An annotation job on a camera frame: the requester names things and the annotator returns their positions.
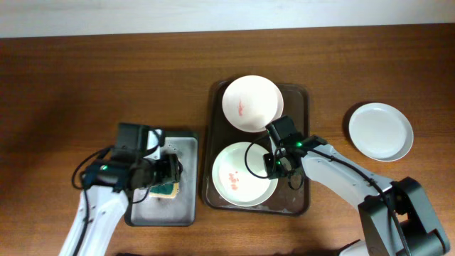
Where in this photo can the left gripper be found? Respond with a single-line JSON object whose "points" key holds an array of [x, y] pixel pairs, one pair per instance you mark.
{"points": [[168, 171]]}

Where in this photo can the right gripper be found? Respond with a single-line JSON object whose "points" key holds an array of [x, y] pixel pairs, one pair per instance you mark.
{"points": [[271, 170]]}

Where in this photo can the green and yellow sponge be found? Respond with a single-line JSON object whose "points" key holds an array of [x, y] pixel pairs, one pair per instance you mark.
{"points": [[164, 191]]}

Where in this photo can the white plate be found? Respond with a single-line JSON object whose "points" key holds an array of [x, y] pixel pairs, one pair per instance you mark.
{"points": [[238, 175], [251, 102]]}

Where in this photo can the pale grey plate front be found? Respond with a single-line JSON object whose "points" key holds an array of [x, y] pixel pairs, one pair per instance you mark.
{"points": [[381, 132]]}

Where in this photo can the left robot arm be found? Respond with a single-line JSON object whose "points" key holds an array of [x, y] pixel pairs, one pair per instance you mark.
{"points": [[108, 179]]}

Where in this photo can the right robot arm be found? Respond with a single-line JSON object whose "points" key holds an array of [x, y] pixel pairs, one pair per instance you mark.
{"points": [[397, 217]]}

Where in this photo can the small grey metal tray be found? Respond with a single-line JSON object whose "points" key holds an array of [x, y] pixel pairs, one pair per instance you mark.
{"points": [[181, 209]]}

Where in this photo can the large brown plastic tray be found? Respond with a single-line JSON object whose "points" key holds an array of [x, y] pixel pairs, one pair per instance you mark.
{"points": [[220, 134]]}

